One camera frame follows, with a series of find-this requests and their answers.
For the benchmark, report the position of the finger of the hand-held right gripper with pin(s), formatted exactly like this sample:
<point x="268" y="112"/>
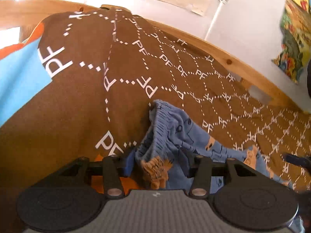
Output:
<point x="296" y="159"/>

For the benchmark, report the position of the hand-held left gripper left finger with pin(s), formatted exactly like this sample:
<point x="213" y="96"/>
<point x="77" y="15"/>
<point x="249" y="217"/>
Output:
<point x="128" y="162"/>

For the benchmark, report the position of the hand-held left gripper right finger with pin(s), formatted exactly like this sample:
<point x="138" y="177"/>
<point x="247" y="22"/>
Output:
<point x="202" y="174"/>

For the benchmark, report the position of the blue car print pants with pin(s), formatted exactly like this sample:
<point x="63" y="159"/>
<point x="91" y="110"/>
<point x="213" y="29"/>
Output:
<point x="170" y="131"/>

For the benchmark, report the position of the brown orange patterned blanket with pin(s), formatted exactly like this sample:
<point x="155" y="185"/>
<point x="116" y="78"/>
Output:
<point x="85" y="89"/>

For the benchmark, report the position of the colourful landscape wall poster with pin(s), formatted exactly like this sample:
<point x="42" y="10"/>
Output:
<point x="294" y="43"/>

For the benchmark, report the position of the wooden bed frame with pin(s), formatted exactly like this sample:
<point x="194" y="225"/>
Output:
<point x="218" y="51"/>

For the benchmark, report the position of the white wall pipe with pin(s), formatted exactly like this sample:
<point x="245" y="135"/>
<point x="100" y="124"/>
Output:
<point x="216" y="19"/>

